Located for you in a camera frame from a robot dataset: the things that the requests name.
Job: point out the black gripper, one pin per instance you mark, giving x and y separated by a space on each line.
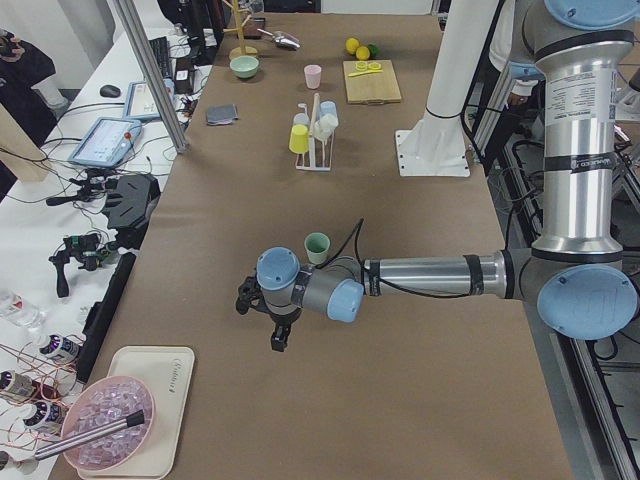
283 318

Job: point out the green plastic cup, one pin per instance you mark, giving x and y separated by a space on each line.
317 246

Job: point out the pink plastic cup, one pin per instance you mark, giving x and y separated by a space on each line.
312 74

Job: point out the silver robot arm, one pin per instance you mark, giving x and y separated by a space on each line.
572 273

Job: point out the yellow plastic cup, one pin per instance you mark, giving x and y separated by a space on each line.
298 140

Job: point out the white plastic cup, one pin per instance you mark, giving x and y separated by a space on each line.
325 127

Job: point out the grey plastic cup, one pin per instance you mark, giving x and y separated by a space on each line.
301 119

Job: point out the blue plastic cup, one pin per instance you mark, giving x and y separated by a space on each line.
328 108

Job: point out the cream plastic tray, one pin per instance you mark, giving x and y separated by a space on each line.
166 372

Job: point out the metal rod tool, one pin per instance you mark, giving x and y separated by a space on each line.
132 420

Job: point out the black plastic stand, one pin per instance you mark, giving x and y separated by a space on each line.
128 208

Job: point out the pink bowl of ice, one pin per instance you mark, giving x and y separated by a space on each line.
106 401

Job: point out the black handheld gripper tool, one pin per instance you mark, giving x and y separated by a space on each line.
87 249

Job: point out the grey folded cloth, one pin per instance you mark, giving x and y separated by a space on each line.
221 115

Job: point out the teach pendant tablet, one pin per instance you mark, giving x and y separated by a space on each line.
107 142
139 102

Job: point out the green ceramic bowl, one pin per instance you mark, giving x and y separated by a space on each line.
244 67

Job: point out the wooden cutting board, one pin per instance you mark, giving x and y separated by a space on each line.
372 89

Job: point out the wooden mug tree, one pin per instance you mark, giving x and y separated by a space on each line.
241 16

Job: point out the yellow plastic knife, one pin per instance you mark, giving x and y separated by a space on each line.
363 72

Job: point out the black computer mouse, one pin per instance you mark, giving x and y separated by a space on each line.
109 91

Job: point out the metal scoop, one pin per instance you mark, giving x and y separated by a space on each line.
282 39

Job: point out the whole yellow lemon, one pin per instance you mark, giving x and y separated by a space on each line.
362 53
351 45

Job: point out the green lime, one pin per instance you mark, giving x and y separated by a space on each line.
373 49

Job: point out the black keyboard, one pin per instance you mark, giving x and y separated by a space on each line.
160 49

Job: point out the white wire cup holder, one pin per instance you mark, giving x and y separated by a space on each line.
319 155

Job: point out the white camera mast base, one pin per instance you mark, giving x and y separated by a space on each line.
435 146

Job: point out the aluminium frame post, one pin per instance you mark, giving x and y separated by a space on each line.
136 34

